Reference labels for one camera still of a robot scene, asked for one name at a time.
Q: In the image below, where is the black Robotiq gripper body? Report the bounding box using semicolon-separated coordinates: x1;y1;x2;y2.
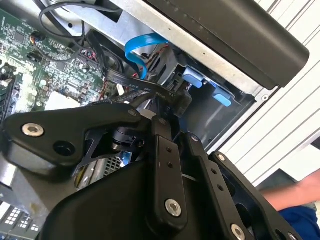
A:
39;159;226;240

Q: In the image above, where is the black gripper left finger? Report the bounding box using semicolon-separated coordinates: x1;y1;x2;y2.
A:
1;102;189;233

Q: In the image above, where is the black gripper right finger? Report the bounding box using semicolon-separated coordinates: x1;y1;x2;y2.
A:
186;132;303;240

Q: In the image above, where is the black disk wire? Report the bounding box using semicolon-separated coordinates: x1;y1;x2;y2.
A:
84;29;194;119

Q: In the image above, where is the blue disk wire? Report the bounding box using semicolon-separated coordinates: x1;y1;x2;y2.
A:
124;33;171;80

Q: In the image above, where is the hard disk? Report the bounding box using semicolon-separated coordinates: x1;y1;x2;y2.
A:
166;66;234;108

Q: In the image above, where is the person's hand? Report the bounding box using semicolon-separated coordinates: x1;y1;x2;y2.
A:
296;171;320;200

